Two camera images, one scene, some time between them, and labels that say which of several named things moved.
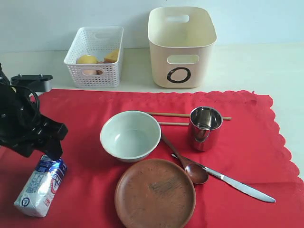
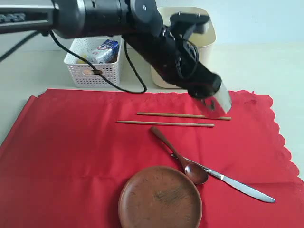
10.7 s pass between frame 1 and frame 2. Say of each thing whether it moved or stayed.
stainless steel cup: moved
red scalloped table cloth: stayed
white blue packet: moved
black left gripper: moved
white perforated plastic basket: stayed
